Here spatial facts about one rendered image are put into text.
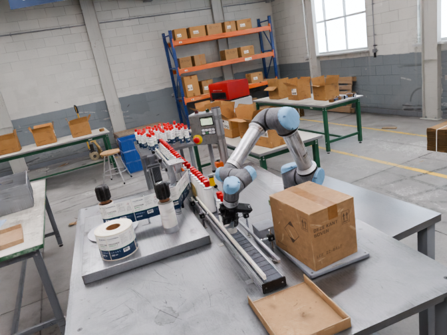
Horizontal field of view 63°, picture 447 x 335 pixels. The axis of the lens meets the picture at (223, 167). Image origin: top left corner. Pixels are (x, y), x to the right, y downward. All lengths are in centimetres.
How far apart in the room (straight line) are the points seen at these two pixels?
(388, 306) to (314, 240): 35
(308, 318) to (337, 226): 41
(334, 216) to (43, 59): 849
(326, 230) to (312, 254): 11
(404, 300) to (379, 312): 12
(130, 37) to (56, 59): 178
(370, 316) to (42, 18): 899
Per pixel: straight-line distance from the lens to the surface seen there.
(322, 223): 159
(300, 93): 671
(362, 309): 151
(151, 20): 990
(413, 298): 158
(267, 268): 166
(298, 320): 147
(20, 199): 365
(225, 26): 971
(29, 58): 950
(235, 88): 764
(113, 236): 197
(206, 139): 222
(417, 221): 210
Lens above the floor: 179
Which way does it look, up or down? 17 degrees down
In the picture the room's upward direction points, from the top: 10 degrees counter-clockwise
